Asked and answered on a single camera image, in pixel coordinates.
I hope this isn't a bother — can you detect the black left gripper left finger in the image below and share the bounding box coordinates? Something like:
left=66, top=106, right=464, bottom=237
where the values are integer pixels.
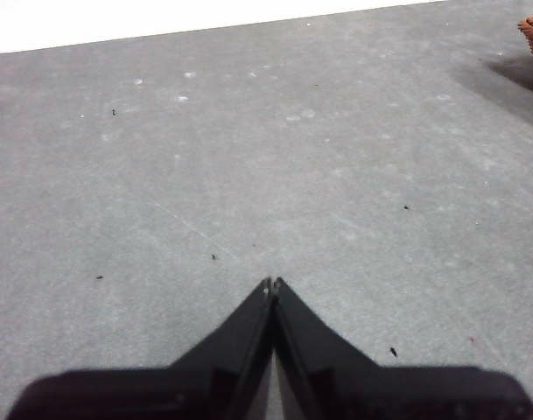
left=5, top=276, right=275, bottom=420

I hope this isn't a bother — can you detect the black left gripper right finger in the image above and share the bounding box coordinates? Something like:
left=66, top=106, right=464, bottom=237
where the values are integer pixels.
left=272, top=276, right=533, bottom=420

